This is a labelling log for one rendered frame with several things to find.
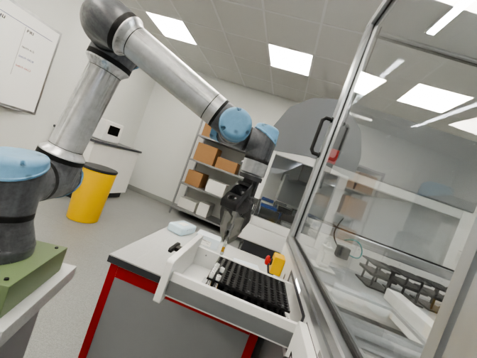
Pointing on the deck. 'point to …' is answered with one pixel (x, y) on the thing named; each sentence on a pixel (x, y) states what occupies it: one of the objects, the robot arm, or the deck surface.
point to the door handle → (318, 135)
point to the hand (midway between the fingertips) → (226, 239)
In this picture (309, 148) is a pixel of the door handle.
